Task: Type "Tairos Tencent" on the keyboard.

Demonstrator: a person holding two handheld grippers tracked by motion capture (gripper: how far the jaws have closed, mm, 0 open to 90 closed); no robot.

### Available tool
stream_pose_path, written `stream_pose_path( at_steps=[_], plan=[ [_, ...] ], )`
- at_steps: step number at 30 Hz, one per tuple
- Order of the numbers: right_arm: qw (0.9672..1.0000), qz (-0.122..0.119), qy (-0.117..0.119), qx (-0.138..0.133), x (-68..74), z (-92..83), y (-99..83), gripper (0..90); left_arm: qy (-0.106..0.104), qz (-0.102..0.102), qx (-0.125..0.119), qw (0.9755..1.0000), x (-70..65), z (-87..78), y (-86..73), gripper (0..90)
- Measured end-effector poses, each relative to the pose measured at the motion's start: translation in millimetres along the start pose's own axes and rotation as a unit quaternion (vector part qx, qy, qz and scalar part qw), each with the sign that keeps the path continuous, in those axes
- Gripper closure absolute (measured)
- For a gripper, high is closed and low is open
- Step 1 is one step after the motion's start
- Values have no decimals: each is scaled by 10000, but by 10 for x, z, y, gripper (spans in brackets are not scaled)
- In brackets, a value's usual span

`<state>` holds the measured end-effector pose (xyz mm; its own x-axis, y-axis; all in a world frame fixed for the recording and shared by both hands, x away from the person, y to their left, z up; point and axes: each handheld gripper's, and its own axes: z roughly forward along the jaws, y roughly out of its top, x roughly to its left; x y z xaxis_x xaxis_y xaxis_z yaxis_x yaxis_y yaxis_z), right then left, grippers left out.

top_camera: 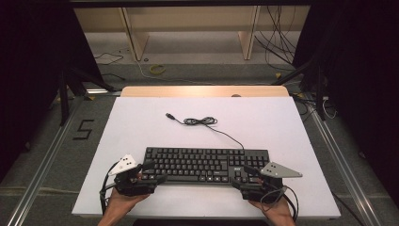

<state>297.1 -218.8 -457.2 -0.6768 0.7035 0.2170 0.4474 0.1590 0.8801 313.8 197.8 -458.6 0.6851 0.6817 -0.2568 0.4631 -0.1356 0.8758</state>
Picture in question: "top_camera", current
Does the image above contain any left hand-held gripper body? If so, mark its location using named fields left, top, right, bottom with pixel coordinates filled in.
left=107, top=153, right=158, bottom=198

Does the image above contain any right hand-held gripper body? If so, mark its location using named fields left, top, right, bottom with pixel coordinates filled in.
left=239, top=161, right=304, bottom=202

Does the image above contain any black computer keyboard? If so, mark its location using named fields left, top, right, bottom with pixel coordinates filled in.
left=141, top=146, right=271, bottom=186

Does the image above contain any person's left hand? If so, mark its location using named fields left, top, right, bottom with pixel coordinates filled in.
left=107, top=187, right=150, bottom=218

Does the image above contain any person's right hand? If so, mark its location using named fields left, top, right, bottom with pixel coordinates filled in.
left=248, top=197, right=293, bottom=219

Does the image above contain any white board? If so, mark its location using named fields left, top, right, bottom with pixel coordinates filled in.
left=72, top=96, right=342, bottom=219

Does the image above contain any black tape floor mark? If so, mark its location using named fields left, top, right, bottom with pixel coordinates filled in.
left=72, top=119, right=95, bottom=141

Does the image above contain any black metal stand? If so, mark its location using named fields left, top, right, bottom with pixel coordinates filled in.
left=271, top=53, right=327, bottom=122
left=57, top=66, right=118, bottom=127

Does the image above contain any yellow tape roll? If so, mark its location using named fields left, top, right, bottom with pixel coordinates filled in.
left=149, top=64, right=167, bottom=75

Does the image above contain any black curtain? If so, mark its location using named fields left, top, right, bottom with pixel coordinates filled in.
left=293, top=0, right=399, bottom=202
left=0, top=0, right=104, bottom=185

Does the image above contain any light wooden shelf unit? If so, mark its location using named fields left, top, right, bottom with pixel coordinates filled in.
left=73, top=6, right=311, bottom=62

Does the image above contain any left hand-held gripper cable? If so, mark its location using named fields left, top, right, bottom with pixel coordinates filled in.
left=99, top=162, right=120, bottom=217

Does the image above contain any hand-held gripper cable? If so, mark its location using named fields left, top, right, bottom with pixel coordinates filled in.
left=259, top=185, right=299, bottom=222
left=99, top=162, right=120, bottom=217

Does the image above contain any right hand-held gripper cable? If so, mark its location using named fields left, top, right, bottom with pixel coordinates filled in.
left=259, top=185, right=299, bottom=222

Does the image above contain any long aluminium rail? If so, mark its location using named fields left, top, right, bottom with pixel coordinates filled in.
left=6, top=96, right=87, bottom=226
left=309, top=103, right=383, bottom=226

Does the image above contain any black keyboard cable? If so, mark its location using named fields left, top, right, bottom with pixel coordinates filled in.
left=165, top=112, right=246, bottom=151

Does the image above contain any tangle of cables beside table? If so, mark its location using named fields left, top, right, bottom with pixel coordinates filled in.
left=290, top=91, right=339, bottom=122

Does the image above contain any short aluminium rail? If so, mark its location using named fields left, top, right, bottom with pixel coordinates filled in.
left=86, top=89, right=122, bottom=96

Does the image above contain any white floor cable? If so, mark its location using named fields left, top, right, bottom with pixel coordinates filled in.
left=135, top=58, right=220, bottom=87

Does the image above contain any thin black floor cable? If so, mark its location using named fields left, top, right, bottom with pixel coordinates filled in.
left=94, top=52, right=125, bottom=66

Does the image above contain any bundle of black cables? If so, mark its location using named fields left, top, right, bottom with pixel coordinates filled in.
left=253, top=5, right=298, bottom=73

